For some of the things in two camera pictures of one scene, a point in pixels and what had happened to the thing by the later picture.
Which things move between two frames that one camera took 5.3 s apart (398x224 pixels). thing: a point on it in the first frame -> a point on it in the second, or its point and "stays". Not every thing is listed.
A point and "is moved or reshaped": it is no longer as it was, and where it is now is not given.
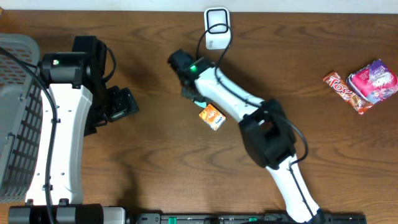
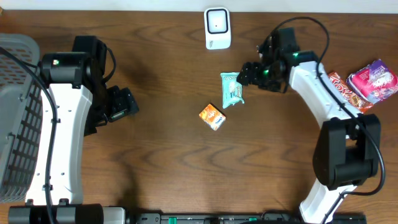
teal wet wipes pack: [203, 104] is moved or reshaped
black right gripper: [186, 94] -> [249, 74]
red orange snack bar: [357, 103] stays
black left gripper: [125, 101] stays
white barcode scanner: [218, 35] stays
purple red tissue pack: [375, 82] stays
